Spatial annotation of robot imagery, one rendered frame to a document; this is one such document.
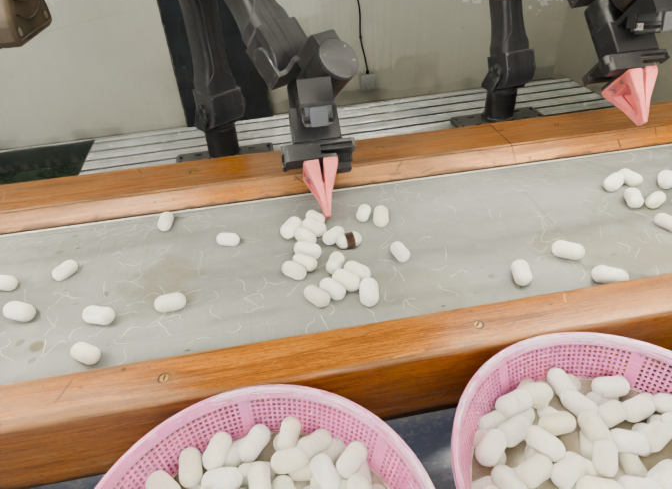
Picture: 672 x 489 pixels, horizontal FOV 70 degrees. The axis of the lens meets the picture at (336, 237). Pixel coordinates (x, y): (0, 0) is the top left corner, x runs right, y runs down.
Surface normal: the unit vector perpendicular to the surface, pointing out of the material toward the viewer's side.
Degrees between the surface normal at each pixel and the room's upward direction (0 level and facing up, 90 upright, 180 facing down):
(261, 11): 45
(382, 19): 90
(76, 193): 0
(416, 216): 0
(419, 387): 90
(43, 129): 89
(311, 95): 40
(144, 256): 0
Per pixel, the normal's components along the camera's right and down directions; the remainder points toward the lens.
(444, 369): 0.17, 0.58
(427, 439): -0.05, -0.80
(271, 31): 0.44, -0.29
